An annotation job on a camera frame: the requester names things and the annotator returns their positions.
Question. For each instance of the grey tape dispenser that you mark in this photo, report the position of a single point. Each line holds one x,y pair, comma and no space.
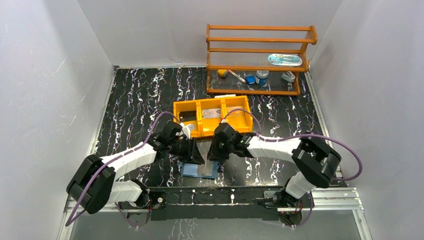
288,76

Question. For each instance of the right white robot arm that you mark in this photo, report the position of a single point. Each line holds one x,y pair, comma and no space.
316,161

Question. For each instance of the blue card holder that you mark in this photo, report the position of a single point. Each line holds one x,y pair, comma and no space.
208,170

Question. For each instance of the yellow three-compartment bin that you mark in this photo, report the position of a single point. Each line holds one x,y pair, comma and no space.
202,128

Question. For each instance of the white marker pen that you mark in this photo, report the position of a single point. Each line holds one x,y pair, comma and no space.
237,76

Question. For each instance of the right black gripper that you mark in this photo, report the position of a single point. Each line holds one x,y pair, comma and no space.
213,153

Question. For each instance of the blue small box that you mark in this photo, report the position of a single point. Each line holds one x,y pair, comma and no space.
250,79

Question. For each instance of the black credit card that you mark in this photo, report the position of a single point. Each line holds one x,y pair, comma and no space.
186,116

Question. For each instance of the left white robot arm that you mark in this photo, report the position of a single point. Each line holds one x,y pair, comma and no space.
95,183

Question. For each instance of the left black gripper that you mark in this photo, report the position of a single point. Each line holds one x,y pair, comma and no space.
189,149

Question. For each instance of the white rectangular box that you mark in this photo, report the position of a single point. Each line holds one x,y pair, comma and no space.
225,96

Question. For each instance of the yellow sponge block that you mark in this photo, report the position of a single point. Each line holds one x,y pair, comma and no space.
222,73

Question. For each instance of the orange wooden shelf rack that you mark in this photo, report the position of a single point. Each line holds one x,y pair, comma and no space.
244,49

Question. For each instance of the silver credit card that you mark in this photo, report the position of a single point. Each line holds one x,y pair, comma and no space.
211,113

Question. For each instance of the blue blister pack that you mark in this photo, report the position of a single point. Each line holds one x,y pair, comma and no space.
287,60

